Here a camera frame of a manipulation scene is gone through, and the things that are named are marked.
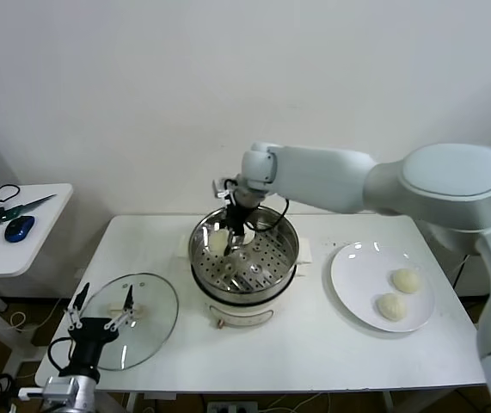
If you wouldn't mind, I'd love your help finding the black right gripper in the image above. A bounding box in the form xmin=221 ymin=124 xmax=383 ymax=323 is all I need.
xmin=222 ymin=201 xmax=253 ymax=260

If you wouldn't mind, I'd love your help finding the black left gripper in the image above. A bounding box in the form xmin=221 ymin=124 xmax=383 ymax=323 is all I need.
xmin=64 ymin=282 xmax=135 ymax=375

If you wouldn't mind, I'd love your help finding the round glass lid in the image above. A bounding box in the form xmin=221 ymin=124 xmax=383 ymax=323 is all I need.
xmin=76 ymin=271 xmax=181 ymax=372

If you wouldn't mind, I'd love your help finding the stainless steel steamer basket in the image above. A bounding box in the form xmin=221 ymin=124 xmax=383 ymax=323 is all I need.
xmin=178 ymin=205 xmax=315 ymax=298

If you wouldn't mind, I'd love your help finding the white side table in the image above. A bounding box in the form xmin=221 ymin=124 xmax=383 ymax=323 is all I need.
xmin=0 ymin=183 xmax=74 ymax=379

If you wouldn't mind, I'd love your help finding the blue computer mouse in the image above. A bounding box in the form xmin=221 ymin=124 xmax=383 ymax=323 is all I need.
xmin=3 ymin=215 xmax=36 ymax=244

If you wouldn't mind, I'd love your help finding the white round plate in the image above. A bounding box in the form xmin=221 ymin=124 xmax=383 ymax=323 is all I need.
xmin=329 ymin=241 xmax=437 ymax=333

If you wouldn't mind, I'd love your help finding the white power strip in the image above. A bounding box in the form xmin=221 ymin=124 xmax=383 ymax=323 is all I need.
xmin=207 ymin=400 xmax=260 ymax=413

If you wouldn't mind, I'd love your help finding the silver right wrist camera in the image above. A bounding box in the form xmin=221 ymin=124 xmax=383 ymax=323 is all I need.
xmin=212 ymin=176 xmax=240 ymax=202

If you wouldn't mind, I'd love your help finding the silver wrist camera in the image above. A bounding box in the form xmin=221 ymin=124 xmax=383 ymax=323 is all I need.
xmin=17 ymin=376 xmax=78 ymax=406
xmin=212 ymin=176 xmax=240 ymax=202

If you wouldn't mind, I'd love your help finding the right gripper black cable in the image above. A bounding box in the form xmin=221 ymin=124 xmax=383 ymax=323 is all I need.
xmin=244 ymin=196 xmax=292 ymax=237

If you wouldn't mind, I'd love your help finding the white floor cable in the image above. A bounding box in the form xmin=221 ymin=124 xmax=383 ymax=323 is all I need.
xmin=9 ymin=296 xmax=64 ymax=333

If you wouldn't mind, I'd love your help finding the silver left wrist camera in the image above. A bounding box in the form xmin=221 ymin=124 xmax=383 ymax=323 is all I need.
xmin=17 ymin=376 xmax=78 ymax=406

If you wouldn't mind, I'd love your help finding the green handled blade tool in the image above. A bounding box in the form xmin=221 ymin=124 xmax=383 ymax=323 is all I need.
xmin=0 ymin=194 xmax=58 ymax=225

